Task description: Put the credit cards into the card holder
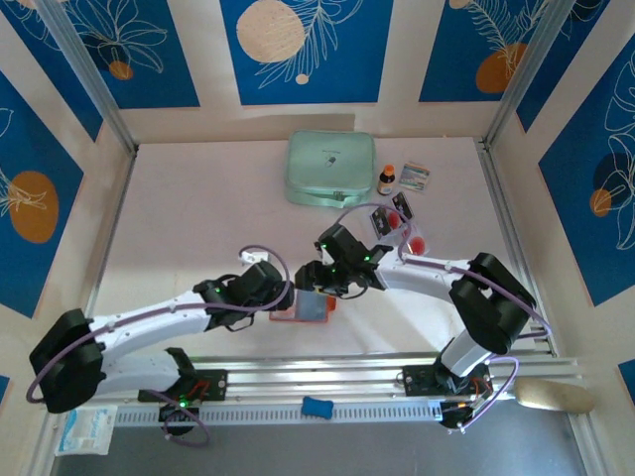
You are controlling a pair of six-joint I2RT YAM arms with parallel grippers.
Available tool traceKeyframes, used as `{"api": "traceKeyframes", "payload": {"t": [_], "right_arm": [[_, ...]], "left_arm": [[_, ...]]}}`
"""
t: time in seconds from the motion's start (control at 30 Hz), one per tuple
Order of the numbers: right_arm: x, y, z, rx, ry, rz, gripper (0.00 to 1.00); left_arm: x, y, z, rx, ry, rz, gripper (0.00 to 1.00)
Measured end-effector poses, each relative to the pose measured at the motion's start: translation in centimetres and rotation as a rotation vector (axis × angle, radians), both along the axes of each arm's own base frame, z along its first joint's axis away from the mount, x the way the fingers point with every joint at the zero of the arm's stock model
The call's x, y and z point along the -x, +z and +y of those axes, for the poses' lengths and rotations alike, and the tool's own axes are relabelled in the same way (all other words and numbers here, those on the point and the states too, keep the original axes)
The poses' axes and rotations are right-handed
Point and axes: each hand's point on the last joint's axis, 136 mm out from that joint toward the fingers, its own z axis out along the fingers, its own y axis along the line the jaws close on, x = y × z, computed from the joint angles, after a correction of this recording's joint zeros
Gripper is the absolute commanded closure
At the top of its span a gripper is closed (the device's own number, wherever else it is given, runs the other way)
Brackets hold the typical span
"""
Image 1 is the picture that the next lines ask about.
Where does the mint green zip pouch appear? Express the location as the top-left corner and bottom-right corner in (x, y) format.
(283, 129), (376, 208)

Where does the blue floral wall panel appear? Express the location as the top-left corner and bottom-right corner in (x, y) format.
(515, 0), (635, 134)
(538, 46), (635, 307)
(63, 0), (201, 111)
(0, 0), (104, 144)
(418, 0), (565, 104)
(219, 0), (395, 107)
(0, 70), (86, 319)

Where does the orange card holder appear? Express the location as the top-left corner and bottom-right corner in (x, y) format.
(268, 289), (339, 325)

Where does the clear acrylic card stand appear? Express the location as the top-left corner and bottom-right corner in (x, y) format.
(395, 221), (431, 260)

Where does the brown bottle orange cap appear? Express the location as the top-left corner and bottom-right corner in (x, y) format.
(376, 164), (397, 197)

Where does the aluminium table side rail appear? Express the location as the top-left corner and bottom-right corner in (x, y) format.
(476, 140), (557, 357)
(78, 146), (139, 356)

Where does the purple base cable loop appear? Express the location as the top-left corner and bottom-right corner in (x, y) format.
(445, 355), (521, 435)
(148, 390), (213, 448)

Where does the white green bandage packet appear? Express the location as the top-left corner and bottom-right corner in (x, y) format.
(398, 160), (433, 196)

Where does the black controller board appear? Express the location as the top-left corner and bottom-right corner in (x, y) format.
(439, 400), (480, 431)
(157, 400), (201, 424)

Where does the blue bone-shaped sponge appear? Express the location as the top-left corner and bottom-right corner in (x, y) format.
(301, 396), (335, 419)

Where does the aluminium frame post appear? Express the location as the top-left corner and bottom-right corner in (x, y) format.
(487, 0), (580, 146)
(37, 0), (139, 154)

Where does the long aluminium mounting rail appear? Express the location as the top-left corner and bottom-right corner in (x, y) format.
(42, 352), (581, 405)

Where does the beige oval object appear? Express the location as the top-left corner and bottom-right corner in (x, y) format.
(512, 378), (597, 416)

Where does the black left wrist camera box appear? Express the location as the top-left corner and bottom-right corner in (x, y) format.
(239, 261), (285, 299)

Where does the slotted grey cable duct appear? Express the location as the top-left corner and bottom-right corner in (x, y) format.
(112, 402), (447, 427)

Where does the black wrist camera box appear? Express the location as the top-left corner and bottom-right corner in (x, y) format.
(239, 261), (285, 299)
(317, 223), (369, 265)

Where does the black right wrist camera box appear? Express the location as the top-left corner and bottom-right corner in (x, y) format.
(317, 223), (369, 265)

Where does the white blue gauze packet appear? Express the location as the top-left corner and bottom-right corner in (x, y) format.
(54, 404), (119, 457)

